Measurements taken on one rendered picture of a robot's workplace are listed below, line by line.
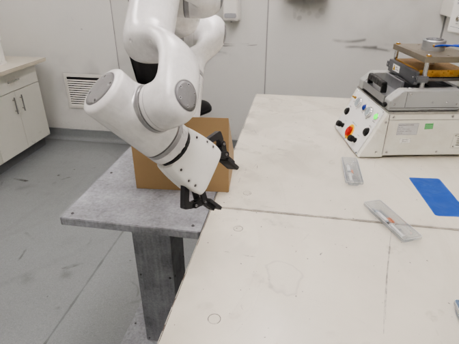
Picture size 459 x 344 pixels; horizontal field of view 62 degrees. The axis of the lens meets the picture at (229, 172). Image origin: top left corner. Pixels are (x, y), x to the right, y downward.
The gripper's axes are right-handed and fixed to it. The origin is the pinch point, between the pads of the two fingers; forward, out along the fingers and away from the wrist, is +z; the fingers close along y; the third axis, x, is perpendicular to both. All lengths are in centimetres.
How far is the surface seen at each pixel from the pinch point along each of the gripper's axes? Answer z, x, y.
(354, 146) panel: 68, -12, -51
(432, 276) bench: 43, 30, -2
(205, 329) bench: 9.1, 2.4, 26.6
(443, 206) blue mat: 64, 24, -29
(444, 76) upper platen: 65, 15, -79
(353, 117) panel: 70, -18, -66
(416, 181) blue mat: 68, 13, -38
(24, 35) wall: 9, -292, -110
